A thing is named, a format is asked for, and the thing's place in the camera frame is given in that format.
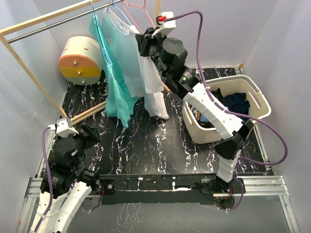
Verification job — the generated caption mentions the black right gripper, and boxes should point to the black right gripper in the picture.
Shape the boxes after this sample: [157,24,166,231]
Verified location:
[136,28,169,79]

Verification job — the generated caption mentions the white t shirt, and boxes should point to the white t shirt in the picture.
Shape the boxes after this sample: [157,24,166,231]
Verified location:
[102,8,169,120]

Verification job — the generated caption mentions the pink wire hanger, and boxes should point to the pink wire hanger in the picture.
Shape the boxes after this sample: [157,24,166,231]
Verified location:
[122,0,156,33]

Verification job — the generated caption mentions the blue hanger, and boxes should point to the blue hanger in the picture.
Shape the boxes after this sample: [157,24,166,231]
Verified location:
[90,0,111,65]
[112,0,135,26]

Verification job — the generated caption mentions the black t shirt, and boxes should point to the black t shirt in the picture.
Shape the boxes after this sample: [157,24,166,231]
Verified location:
[198,88,224,129]

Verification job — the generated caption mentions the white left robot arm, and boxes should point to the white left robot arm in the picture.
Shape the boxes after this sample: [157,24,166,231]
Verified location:
[30,124,101,233]

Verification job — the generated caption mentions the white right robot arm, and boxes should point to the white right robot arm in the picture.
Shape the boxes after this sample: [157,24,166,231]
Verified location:
[135,28,254,193]

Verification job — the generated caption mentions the blue hanger under teal shirt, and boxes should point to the blue hanger under teal shirt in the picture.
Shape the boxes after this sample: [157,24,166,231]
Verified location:
[90,0,111,65]

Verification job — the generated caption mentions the teal t shirt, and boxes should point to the teal t shirt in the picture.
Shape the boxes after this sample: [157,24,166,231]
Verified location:
[89,15,138,128]

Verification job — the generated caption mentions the cream round drawer cabinet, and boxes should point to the cream round drawer cabinet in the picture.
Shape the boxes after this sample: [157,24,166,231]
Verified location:
[58,36,103,85]

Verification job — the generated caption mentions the navy blue garment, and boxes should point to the navy blue garment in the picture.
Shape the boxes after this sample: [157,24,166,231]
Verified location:
[223,93,250,115]

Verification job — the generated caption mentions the cream plastic laundry basket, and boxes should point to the cream plastic laundry basket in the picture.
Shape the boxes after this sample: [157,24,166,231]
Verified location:
[182,75,271,144]

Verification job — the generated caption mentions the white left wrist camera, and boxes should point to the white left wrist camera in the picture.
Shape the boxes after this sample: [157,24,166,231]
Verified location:
[48,117,79,138]

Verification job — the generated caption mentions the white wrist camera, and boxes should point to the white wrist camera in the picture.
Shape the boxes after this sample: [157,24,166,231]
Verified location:
[152,12,176,38]
[48,117,79,138]

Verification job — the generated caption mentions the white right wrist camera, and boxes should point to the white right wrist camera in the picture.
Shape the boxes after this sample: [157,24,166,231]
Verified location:
[152,12,176,38]

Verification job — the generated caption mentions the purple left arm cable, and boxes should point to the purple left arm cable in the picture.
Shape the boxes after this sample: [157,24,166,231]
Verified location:
[33,125,57,231]

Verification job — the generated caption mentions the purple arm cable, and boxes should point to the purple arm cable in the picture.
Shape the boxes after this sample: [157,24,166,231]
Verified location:
[165,10,289,211]
[33,125,57,231]

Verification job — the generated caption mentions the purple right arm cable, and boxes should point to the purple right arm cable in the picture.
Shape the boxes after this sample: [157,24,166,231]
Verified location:
[165,10,289,211]

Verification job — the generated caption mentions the metal clothes rail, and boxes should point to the metal clothes rail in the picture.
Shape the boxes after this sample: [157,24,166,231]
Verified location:
[0,0,123,44]

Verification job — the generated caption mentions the wooden clothes rack frame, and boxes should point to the wooden clothes rack frame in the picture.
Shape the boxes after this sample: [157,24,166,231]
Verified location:
[0,0,172,126]

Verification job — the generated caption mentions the aluminium base frame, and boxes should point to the aluminium base frame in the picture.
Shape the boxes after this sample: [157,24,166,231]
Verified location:
[23,174,299,233]

